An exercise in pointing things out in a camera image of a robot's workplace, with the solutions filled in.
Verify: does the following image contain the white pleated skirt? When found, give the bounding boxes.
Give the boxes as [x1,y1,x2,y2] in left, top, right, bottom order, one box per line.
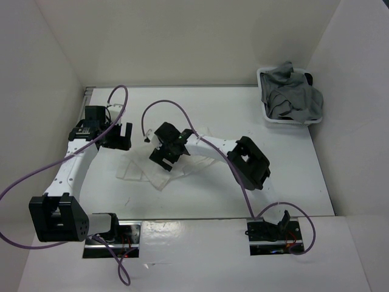
[115,142,217,191]

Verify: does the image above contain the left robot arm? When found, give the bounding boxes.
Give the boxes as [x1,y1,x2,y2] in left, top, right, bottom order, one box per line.
[29,104,133,243]

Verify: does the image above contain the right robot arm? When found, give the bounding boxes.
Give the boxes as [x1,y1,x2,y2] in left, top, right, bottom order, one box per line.
[144,122,278,206]

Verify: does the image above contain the white laundry basket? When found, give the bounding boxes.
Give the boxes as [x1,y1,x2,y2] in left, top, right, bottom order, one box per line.
[256,67,323,127]

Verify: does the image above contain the grey skirt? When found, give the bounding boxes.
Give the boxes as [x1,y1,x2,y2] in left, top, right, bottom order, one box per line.
[261,61,324,123]

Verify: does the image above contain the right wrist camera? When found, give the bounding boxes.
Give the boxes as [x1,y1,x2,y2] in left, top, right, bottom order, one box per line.
[144,129,162,149]

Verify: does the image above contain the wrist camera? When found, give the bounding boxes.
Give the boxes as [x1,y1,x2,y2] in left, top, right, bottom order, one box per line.
[144,129,162,149]
[106,104,125,124]

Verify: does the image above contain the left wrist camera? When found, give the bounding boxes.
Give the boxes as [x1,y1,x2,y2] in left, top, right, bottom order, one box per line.
[106,104,125,124]

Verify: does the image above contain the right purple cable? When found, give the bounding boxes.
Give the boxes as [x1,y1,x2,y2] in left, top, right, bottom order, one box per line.
[141,100,317,254]

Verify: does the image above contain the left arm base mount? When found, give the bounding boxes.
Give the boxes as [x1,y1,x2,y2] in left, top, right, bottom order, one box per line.
[82,222,141,259]

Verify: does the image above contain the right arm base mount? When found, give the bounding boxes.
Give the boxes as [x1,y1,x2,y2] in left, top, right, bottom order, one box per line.
[245,220,305,256]

